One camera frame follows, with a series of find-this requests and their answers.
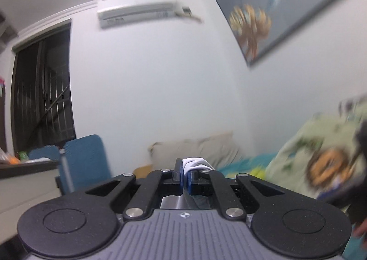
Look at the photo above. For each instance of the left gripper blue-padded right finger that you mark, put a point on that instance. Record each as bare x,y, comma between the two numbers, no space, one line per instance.
205,181

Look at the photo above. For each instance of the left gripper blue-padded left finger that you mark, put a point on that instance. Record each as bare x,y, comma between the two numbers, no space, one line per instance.
167,180

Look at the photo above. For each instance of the white t-shirt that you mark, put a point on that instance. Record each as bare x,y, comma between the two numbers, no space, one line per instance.
190,164

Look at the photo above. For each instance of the yellow-brown cushion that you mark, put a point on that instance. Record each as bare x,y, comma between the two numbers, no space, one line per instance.
143,172

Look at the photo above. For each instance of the grey pillow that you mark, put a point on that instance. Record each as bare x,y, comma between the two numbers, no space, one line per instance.
219,151

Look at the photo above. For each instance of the teal patterned bed sheet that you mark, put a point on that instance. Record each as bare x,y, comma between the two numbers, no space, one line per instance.
255,166

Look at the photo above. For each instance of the blue office chair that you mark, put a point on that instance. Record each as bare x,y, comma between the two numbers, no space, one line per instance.
82,162

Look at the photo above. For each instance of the green cartoon lion blanket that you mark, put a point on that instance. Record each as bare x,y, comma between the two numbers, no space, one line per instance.
323,155

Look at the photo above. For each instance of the dark barred window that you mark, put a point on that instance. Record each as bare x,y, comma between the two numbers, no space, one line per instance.
41,104

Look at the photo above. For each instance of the white desk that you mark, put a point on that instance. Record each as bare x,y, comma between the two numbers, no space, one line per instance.
22,187

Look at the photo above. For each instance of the white wall air conditioner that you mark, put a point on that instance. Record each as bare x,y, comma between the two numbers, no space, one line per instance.
119,12

